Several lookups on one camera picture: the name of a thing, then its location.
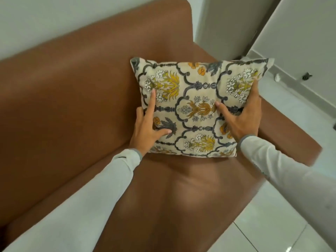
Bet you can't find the person's right hand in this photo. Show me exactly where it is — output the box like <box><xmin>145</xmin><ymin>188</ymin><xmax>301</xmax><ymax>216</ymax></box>
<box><xmin>215</xmin><ymin>79</ymin><xmax>263</xmax><ymax>142</ymax></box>

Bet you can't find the person's left forearm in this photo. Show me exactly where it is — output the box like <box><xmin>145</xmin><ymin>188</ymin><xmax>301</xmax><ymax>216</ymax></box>
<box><xmin>0</xmin><ymin>148</ymin><xmax>143</xmax><ymax>252</ymax></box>

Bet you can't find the person's left hand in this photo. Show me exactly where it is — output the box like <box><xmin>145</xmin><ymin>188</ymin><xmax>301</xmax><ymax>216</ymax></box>
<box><xmin>129</xmin><ymin>89</ymin><xmax>173</xmax><ymax>157</ymax></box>

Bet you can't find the person's right forearm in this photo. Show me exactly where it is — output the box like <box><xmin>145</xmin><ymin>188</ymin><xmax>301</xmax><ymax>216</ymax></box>
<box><xmin>237</xmin><ymin>135</ymin><xmax>336</xmax><ymax>250</ymax></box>

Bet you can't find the brown leather sofa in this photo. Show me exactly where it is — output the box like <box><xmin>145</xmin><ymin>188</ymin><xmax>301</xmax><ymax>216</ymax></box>
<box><xmin>0</xmin><ymin>0</ymin><xmax>323</xmax><ymax>252</ymax></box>

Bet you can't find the floral patterned cushion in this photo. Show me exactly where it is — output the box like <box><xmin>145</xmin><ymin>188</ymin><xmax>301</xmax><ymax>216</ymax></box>
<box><xmin>130</xmin><ymin>57</ymin><xmax>275</xmax><ymax>158</ymax></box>

